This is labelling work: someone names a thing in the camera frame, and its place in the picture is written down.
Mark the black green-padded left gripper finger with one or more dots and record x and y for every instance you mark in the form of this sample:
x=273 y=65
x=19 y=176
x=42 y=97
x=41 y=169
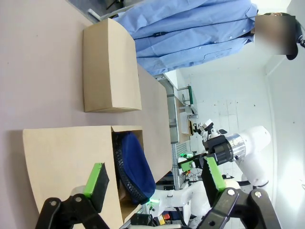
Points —
x=95 y=181

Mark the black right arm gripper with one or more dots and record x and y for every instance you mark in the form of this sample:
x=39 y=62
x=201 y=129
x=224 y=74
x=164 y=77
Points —
x=220 y=150

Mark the dark blue shoe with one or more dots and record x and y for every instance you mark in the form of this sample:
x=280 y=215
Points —
x=135 y=162

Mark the cardboard box with keyboard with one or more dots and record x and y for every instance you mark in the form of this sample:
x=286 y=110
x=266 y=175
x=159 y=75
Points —
x=109 y=66

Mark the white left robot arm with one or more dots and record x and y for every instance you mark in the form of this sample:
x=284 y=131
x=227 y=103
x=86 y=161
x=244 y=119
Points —
x=181 y=198

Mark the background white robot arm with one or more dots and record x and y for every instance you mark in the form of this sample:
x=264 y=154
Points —
x=207 y=128

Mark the cardboard box with open lid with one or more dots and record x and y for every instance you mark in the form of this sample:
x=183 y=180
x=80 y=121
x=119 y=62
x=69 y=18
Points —
x=69 y=155

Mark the emergency stop button box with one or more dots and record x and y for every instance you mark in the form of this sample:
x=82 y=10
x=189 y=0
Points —
x=165 y=219

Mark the black power device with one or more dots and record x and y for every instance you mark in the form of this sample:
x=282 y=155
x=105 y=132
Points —
x=140 y=219

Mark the green-framed metal cart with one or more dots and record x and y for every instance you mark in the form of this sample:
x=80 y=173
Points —
x=191 y=97

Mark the person torso blue shirt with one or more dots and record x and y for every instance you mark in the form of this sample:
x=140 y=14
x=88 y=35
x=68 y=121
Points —
x=190 y=35

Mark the dark navy cap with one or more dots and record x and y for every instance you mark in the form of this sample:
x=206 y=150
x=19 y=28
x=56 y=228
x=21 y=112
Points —
x=295 y=51

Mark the person head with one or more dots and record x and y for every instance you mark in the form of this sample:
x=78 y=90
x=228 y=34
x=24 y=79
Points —
x=274 y=35

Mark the head-mounted camera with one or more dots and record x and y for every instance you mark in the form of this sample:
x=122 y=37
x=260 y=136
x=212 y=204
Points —
x=300 y=40

